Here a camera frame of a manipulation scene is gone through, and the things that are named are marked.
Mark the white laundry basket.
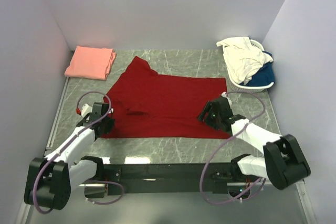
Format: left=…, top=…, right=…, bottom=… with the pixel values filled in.
left=216, top=37, right=275, bottom=93

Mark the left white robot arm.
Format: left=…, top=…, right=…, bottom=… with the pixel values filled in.
left=24, top=102, right=114, bottom=212

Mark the blue t shirt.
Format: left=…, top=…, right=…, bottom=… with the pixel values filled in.
left=243, top=61, right=275, bottom=87

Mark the folded pink t shirt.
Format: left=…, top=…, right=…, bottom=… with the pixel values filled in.
left=65, top=46, right=117, bottom=80

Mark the black base beam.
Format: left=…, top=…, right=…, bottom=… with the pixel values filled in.
left=73, top=162, right=263, bottom=198

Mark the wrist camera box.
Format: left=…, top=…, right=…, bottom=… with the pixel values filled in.
left=76, top=103, right=92, bottom=117
left=221, top=92, right=232, bottom=105

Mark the aluminium rail frame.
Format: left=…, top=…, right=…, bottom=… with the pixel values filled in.
left=24, top=55, right=311, bottom=214

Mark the white t shirt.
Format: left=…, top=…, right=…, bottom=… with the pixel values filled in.
left=216, top=37, right=274, bottom=84

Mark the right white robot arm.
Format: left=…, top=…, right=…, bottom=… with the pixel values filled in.
left=198, top=97, right=311, bottom=190

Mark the red t shirt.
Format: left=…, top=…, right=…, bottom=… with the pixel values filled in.
left=103, top=57, right=229, bottom=139

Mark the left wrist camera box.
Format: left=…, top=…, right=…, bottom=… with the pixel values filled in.
left=76, top=103, right=92, bottom=117

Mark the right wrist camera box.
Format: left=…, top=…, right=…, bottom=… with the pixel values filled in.
left=221, top=92, right=232, bottom=105

